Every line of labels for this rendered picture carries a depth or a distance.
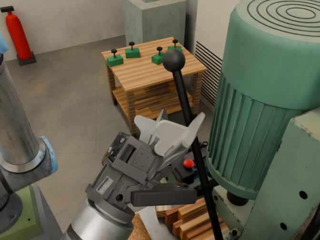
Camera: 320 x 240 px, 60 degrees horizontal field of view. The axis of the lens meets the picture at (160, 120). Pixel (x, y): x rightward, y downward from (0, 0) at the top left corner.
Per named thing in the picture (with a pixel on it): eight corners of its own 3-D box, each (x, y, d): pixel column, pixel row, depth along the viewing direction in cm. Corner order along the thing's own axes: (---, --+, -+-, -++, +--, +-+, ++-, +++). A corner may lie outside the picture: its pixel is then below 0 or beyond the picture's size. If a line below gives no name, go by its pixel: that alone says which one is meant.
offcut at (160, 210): (154, 203, 83) (154, 196, 80) (168, 202, 83) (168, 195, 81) (156, 217, 80) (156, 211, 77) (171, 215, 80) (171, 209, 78)
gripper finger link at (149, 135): (146, 95, 53) (133, 132, 47) (170, 112, 55) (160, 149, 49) (137, 103, 55) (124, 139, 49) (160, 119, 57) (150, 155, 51)
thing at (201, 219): (225, 211, 81) (229, 201, 77) (229, 216, 80) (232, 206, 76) (178, 235, 76) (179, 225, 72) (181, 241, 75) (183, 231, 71)
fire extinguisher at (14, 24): (34, 55, 327) (15, 3, 286) (36, 62, 314) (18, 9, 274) (17, 58, 321) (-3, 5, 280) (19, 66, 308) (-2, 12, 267)
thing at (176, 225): (234, 201, 83) (236, 192, 80) (237, 205, 82) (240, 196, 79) (172, 232, 76) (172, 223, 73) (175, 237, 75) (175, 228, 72)
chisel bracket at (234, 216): (230, 195, 75) (235, 175, 70) (265, 240, 66) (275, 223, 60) (207, 205, 73) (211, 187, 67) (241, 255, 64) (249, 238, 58)
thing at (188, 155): (199, 147, 91) (201, 135, 88) (219, 172, 84) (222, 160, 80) (164, 161, 87) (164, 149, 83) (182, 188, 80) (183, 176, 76)
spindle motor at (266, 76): (253, 124, 65) (297, -17, 44) (314, 180, 54) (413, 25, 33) (189, 149, 60) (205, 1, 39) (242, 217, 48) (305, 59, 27)
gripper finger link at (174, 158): (181, 150, 39) (143, 184, 43) (189, 155, 40) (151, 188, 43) (180, 131, 43) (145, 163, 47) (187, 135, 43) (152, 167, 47)
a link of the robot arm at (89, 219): (126, 262, 41) (113, 232, 50) (144, 232, 42) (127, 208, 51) (73, 238, 38) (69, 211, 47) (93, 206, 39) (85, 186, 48)
